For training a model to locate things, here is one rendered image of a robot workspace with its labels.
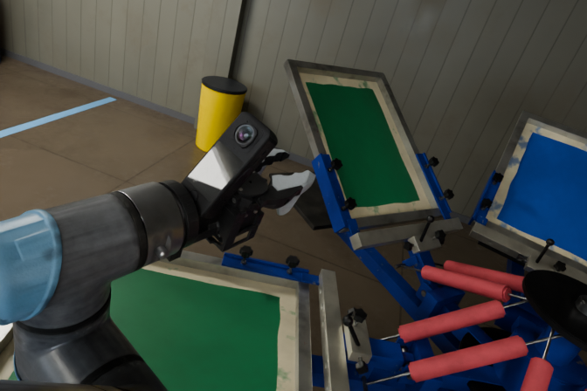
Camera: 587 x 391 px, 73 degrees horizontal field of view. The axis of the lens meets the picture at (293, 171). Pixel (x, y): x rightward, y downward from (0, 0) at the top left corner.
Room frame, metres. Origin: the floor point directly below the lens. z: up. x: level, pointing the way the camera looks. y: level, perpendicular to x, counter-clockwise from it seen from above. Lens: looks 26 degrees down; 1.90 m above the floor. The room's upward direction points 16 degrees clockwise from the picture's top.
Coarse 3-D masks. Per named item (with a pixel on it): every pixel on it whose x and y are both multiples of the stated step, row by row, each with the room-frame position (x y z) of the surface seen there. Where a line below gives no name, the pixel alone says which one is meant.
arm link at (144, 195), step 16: (128, 192) 0.29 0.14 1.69; (144, 192) 0.29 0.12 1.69; (160, 192) 0.30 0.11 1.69; (144, 208) 0.28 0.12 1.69; (160, 208) 0.29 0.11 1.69; (176, 208) 0.30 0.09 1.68; (144, 224) 0.27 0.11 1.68; (160, 224) 0.28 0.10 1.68; (176, 224) 0.29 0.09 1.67; (160, 240) 0.27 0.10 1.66; (176, 240) 0.29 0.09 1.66; (160, 256) 0.27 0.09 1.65
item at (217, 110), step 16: (208, 80) 3.81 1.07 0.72; (224, 80) 3.97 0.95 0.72; (208, 96) 3.68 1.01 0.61; (224, 96) 3.67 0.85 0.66; (240, 96) 3.78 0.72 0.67; (208, 112) 3.68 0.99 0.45; (224, 112) 3.69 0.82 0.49; (240, 112) 3.89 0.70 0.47; (208, 128) 3.68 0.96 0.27; (224, 128) 3.71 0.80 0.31; (208, 144) 3.69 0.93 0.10
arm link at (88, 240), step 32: (0, 224) 0.21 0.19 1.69; (32, 224) 0.22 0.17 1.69; (64, 224) 0.23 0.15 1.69; (96, 224) 0.24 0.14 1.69; (128, 224) 0.26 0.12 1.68; (0, 256) 0.19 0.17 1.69; (32, 256) 0.20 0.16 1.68; (64, 256) 0.21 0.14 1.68; (96, 256) 0.23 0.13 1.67; (128, 256) 0.25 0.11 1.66; (0, 288) 0.18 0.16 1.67; (32, 288) 0.19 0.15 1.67; (64, 288) 0.20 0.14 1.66; (96, 288) 0.22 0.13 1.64; (0, 320) 0.18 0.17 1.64; (32, 320) 0.20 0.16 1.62; (64, 320) 0.21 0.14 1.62
